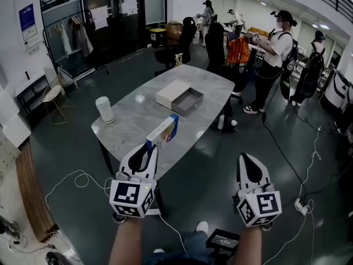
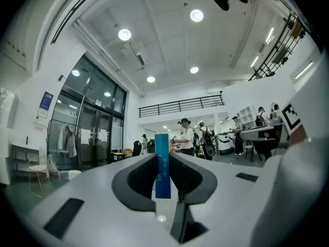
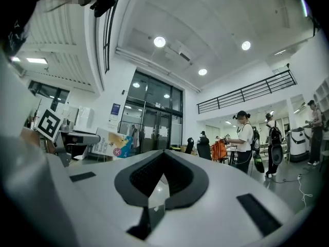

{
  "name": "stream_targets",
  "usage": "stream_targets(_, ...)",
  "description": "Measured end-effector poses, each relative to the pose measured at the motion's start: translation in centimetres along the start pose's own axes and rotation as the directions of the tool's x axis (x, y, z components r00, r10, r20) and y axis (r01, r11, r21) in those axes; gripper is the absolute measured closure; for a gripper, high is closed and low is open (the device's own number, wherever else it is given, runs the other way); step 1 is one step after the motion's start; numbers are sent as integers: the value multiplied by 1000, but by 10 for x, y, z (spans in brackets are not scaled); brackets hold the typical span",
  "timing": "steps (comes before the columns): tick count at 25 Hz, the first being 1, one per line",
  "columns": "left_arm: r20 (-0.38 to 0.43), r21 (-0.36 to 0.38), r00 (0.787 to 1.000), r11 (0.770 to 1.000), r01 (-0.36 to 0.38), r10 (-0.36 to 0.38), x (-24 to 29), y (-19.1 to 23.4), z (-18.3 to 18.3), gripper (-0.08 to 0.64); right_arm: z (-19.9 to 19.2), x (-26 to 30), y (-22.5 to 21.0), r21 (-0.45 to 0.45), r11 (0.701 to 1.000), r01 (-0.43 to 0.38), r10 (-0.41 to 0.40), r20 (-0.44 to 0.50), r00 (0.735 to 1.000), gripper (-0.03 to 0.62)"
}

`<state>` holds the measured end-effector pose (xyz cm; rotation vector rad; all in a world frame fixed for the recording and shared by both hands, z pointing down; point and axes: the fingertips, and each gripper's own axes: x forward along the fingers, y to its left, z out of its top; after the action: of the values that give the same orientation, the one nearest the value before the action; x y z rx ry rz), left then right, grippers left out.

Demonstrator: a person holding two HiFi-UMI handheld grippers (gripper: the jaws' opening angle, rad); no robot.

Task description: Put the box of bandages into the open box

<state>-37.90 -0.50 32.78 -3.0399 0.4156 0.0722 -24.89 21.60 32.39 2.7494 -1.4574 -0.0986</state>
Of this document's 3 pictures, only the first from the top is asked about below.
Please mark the person's right forearm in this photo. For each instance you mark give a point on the person's right forearm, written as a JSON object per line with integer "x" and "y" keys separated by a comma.
{"x": 248, "y": 247}

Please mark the white cart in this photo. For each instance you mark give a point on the white cart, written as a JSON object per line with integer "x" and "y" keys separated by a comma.
{"x": 335, "y": 92}

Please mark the grey lockers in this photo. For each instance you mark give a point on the grey lockers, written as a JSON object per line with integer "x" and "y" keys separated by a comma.
{"x": 8, "y": 156}

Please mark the person's left leg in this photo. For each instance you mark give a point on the person's left leg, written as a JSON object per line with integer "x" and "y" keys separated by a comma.
{"x": 165, "y": 259}

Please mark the person's white shoe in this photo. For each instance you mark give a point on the person's white shoe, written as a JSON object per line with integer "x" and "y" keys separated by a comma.
{"x": 159, "y": 250}
{"x": 202, "y": 226}

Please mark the blue and cream carton box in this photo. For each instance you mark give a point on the blue and cream carton box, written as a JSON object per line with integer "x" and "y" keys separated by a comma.
{"x": 162, "y": 134}

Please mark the white paper notice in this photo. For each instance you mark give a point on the white paper notice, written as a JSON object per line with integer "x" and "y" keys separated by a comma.
{"x": 129, "y": 5}
{"x": 98, "y": 16}

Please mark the white cylindrical container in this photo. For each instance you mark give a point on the white cylindrical container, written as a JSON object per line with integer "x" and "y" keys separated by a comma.
{"x": 104, "y": 110}

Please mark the black screen device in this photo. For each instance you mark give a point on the black screen device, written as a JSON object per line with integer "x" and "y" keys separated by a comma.
{"x": 223, "y": 240}

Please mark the blue white wall poster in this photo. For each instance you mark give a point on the blue white wall poster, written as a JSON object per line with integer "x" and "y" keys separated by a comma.
{"x": 27, "y": 16}

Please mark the black office chair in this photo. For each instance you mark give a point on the black office chair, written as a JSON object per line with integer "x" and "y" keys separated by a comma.
{"x": 187, "y": 37}
{"x": 216, "y": 45}

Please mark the black table leg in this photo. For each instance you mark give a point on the black table leg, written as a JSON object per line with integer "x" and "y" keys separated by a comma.
{"x": 227, "y": 114}
{"x": 161, "y": 203}
{"x": 106, "y": 159}

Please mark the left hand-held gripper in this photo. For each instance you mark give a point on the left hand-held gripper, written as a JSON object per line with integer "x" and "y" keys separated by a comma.
{"x": 127, "y": 195}

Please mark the white drawer box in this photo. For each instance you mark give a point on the white drawer box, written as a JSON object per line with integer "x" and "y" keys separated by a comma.
{"x": 172, "y": 92}

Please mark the white hanging garment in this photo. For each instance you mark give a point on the white hanging garment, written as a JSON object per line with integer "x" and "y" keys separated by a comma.
{"x": 65, "y": 40}

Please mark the brown chair beige armrest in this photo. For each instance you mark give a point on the brown chair beige armrest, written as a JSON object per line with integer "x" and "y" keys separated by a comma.
{"x": 179, "y": 58}

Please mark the white foam box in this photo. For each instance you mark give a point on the white foam box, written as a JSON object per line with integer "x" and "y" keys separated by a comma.
{"x": 15, "y": 134}
{"x": 5, "y": 106}

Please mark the person's right leg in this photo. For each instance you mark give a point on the person's right leg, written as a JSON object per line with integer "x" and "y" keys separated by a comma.
{"x": 194, "y": 244}

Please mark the white power strip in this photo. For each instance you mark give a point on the white power strip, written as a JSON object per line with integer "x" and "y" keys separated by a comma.
{"x": 302, "y": 206}

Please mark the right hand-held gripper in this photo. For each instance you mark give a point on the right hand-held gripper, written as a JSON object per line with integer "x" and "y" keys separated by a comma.
{"x": 264, "y": 203}

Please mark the white side desk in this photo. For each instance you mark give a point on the white side desk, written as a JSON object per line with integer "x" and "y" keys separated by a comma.
{"x": 30, "y": 81}

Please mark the person's left forearm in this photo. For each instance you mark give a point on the person's left forearm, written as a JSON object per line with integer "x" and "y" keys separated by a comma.
{"x": 124, "y": 244}

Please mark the black framed glass door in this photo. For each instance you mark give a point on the black framed glass door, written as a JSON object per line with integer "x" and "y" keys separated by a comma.
{"x": 132, "y": 37}

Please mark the yellow-lid black bin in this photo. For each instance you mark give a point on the yellow-lid black bin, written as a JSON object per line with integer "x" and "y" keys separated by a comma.
{"x": 157, "y": 39}

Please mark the black clothes rack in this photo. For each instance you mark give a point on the black clothes rack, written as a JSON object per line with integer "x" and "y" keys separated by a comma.
{"x": 91, "y": 19}

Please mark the cardboard box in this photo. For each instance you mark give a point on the cardboard box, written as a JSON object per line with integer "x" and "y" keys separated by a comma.
{"x": 173, "y": 30}

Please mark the orange black bag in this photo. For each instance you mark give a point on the orange black bag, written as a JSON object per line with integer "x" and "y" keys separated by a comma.
{"x": 237, "y": 50}

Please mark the person's leg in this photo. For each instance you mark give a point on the person's leg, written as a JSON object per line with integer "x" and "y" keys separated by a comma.
{"x": 165, "y": 259}
{"x": 194, "y": 244}

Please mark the grey hanging coat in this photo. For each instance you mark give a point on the grey hanging coat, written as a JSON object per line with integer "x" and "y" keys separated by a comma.
{"x": 82, "y": 39}

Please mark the grey backpack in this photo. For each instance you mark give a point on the grey backpack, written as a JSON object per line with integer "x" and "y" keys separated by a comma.
{"x": 64, "y": 74}

